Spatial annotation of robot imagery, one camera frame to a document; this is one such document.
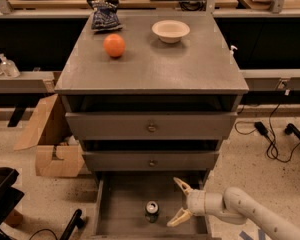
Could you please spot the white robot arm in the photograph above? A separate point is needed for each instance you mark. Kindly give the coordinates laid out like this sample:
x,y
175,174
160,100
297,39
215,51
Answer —
x,y
234,206

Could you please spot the clear sanitizer bottle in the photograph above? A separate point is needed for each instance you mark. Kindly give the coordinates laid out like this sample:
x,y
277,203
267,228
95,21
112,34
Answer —
x,y
8,67

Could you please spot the white pump bottle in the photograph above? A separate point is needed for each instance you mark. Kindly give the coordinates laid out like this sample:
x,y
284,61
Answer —
x,y
233,49

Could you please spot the grey open bottom drawer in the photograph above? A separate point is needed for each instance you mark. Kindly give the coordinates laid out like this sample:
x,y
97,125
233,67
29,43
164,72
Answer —
x,y
121,200

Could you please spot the black chair base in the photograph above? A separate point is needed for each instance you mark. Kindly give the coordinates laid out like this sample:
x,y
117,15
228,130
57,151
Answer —
x,y
292,129

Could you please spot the orange fruit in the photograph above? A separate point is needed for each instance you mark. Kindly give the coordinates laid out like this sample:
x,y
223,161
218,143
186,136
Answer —
x,y
114,45

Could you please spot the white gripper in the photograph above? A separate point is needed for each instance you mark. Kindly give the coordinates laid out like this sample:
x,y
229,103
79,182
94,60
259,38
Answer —
x,y
196,202

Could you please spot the grey middle drawer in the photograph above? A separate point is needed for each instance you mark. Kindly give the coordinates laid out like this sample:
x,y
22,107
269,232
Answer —
x,y
150,160

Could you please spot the black office chair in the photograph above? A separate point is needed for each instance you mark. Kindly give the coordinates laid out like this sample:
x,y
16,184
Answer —
x,y
9,196

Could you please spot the blue floor tape marker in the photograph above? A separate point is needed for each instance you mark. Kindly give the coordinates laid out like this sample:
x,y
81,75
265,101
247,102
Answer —
x,y
256,235

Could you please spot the green soda can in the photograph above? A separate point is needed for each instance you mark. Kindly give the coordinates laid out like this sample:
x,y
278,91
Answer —
x,y
152,211

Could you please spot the grey wooden drawer cabinet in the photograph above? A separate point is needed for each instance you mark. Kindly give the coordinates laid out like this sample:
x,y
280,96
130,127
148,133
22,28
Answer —
x,y
196,74

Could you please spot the blue chip bag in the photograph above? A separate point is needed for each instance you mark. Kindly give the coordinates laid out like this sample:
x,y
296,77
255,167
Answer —
x,y
104,17

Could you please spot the grey top drawer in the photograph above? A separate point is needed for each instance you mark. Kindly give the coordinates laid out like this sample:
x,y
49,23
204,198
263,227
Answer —
x,y
151,125

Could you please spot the brown cardboard box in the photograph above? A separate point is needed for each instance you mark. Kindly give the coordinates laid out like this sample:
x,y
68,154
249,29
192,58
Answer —
x,y
47,130

